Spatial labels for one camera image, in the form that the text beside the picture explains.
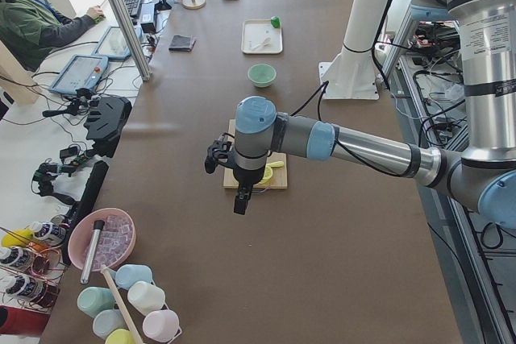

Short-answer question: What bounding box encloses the white cup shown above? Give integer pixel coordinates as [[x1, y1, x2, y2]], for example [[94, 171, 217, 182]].
[[127, 281, 166, 316]]

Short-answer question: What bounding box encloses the blue teach pendant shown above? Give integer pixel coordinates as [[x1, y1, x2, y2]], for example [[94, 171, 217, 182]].
[[48, 55, 109, 95], [92, 26, 131, 61]]

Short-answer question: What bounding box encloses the white ceramic spoon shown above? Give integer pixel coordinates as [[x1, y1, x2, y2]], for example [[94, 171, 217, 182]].
[[251, 37, 272, 51]]

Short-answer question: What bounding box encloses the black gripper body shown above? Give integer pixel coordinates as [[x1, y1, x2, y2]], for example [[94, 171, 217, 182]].
[[233, 166, 265, 199]]

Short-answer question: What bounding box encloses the steel muddler black tip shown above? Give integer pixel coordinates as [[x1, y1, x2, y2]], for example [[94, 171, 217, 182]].
[[80, 220, 105, 285]]

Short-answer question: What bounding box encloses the far blue teach pendant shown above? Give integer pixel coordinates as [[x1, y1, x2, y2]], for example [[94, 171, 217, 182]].
[[92, 26, 131, 61]]

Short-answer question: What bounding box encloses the copper wire bottle rack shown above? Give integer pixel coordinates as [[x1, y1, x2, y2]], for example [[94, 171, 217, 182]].
[[1, 228, 64, 313]]

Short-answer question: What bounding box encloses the long black bar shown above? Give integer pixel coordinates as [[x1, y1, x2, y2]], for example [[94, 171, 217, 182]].
[[61, 160, 109, 266]]

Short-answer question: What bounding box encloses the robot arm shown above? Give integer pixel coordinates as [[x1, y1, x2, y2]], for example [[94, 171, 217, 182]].
[[229, 0, 515, 228]]

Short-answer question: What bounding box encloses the seated person green shirt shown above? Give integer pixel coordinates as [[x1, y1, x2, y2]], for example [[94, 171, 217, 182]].
[[1, 0, 104, 72]]

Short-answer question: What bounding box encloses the mint green bowl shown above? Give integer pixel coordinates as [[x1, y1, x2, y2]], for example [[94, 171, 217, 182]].
[[248, 64, 277, 88]]

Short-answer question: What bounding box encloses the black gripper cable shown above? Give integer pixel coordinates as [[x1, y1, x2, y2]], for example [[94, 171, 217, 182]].
[[288, 80, 330, 122]]

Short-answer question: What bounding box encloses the green lime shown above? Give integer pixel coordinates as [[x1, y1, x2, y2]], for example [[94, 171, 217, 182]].
[[270, 16, 281, 28]]

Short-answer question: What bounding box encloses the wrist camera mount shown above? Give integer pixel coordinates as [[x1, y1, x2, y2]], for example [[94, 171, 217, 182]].
[[204, 132, 235, 174]]

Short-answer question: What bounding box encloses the mint green cup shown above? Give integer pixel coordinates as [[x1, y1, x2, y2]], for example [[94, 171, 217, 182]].
[[77, 287, 115, 318]]

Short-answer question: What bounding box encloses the pink bowl of ice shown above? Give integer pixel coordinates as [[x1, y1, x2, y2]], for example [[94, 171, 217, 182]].
[[68, 208, 136, 271]]

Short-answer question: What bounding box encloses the yellow lemon toy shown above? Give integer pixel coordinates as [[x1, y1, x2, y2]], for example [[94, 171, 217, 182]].
[[1, 229, 34, 247]]

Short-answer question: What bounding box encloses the near blue teach pendant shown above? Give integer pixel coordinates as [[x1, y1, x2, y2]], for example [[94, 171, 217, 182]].
[[48, 55, 109, 95]]

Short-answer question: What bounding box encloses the grey folded cloth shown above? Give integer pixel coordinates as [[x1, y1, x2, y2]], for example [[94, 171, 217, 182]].
[[169, 35, 197, 52]]

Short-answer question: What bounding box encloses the pink cup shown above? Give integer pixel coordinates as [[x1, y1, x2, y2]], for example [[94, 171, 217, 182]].
[[143, 309, 180, 342]]

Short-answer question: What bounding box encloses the cream rabbit serving tray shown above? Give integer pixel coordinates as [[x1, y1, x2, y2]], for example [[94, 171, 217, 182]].
[[241, 19, 283, 55]]

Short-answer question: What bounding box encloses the wooden cutting board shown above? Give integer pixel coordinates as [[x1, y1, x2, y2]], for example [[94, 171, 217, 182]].
[[223, 118, 289, 191]]

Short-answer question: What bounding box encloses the tea bottle middle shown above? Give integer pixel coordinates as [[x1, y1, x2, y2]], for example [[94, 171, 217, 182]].
[[1, 246, 35, 271]]

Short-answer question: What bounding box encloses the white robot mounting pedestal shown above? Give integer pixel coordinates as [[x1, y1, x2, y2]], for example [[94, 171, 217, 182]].
[[319, 0, 389, 100]]

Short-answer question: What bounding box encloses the tea bottle bottom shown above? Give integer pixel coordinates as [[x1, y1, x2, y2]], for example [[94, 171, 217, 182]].
[[1, 275, 44, 301]]

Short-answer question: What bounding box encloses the light blue cup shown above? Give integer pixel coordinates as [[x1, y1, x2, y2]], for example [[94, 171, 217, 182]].
[[115, 263, 153, 290]]

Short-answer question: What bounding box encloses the aluminium frame post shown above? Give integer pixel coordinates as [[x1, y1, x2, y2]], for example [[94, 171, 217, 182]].
[[108, 0, 151, 82]]

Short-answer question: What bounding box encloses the upper lemon slice stack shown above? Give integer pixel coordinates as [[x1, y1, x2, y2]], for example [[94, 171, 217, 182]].
[[259, 164, 273, 184]]

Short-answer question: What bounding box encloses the yellow cup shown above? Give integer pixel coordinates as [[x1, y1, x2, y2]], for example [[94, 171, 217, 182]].
[[105, 329, 135, 344]]

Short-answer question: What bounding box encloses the pale blue cup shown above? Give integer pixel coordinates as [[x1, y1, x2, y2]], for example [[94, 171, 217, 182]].
[[92, 309, 127, 339]]

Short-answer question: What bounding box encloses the black handheld controller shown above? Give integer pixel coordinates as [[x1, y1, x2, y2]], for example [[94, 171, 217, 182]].
[[42, 88, 100, 118]]

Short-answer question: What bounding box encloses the yellow plastic knife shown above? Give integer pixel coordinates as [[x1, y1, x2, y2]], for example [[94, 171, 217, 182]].
[[265, 160, 285, 168]]

